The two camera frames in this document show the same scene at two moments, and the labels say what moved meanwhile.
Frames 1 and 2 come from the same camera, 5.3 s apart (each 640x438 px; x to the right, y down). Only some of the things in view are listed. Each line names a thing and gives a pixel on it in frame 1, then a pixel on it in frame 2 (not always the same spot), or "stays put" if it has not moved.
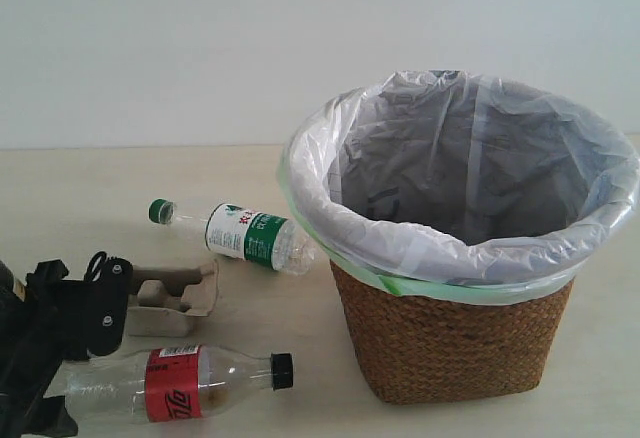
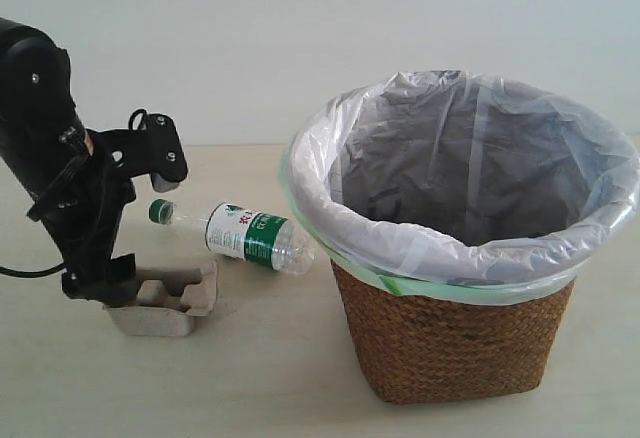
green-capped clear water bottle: [271, 240] stays put
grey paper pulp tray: [164, 301] stays put
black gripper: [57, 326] -> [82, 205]
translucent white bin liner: [456, 187] stays put
